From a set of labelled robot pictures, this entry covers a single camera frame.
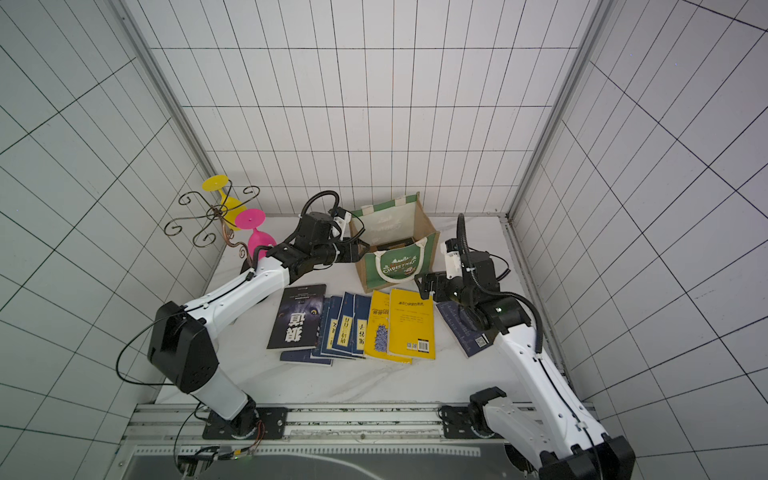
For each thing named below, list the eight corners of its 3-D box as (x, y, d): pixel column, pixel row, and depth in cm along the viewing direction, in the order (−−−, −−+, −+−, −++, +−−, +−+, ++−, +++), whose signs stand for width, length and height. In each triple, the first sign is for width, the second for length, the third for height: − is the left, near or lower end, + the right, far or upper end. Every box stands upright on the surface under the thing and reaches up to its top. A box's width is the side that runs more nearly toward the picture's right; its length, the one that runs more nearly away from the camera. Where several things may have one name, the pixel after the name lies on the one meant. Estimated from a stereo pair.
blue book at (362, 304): (351, 357, 85) (350, 353, 82) (355, 300, 97) (354, 294, 94) (368, 357, 85) (367, 353, 82) (370, 300, 97) (370, 294, 94)
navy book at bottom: (281, 362, 84) (278, 359, 82) (285, 350, 86) (282, 346, 84) (332, 367, 83) (330, 364, 81) (334, 354, 85) (333, 351, 83)
